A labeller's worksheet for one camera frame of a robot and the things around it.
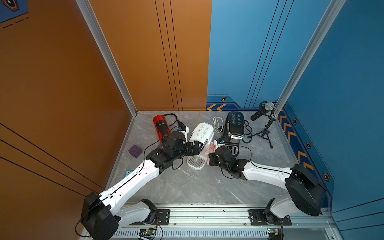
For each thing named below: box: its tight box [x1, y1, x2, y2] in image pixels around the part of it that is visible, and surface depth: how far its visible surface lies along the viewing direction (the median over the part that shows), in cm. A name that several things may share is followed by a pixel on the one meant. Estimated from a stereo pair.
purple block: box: [128, 144, 143, 159], surface depth 96 cm
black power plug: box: [178, 122, 187, 130], surface depth 71 cm
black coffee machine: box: [221, 111, 245, 156], surface depth 84 cm
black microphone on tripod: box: [247, 101, 276, 149], surface depth 93 cm
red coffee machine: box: [153, 115, 171, 149], surface depth 89 cm
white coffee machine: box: [187, 122, 215, 171], surface depth 83 cm
